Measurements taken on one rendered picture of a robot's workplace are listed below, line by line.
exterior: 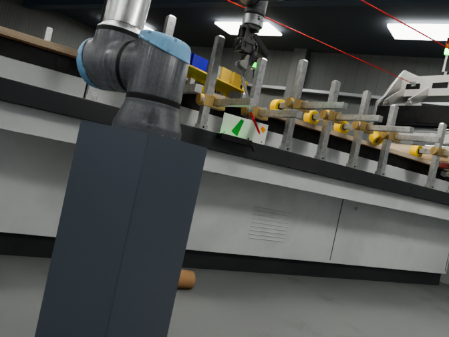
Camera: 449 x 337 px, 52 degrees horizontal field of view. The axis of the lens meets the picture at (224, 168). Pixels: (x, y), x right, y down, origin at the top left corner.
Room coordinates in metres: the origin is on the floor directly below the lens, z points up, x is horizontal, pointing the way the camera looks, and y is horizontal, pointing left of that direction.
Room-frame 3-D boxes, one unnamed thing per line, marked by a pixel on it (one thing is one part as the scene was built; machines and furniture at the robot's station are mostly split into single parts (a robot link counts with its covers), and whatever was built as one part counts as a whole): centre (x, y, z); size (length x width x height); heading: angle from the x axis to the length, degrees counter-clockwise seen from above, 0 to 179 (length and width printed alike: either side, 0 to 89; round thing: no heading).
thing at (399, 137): (2.65, -1.02, 0.95); 0.36 x 0.03 x 0.03; 32
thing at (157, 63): (1.26, 0.24, 0.79); 0.17 x 0.15 x 0.18; 59
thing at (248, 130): (2.17, -0.06, 0.75); 0.26 x 0.01 x 0.10; 122
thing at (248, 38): (1.96, 0.02, 1.10); 0.09 x 0.08 x 0.12; 122
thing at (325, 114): (2.48, -0.51, 0.95); 0.13 x 0.06 x 0.05; 122
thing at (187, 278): (1.93, 0.17, 0.04); 0.30 x 0.08 x 0.08; 122
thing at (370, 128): (2.57, -0.77, 0.95); 0.50 x 0.04 x 0.04; 32
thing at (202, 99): (2.09, 0.12, 0.83); 0.13 x 0.06 x 0.05; 122
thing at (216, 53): (2.07, 0.14, 0.89); 0.03 x 0.03 x 0.48; 32
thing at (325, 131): (2.47, -0.49, 0.90); 0.03 x 0.03 x 0.48; 32
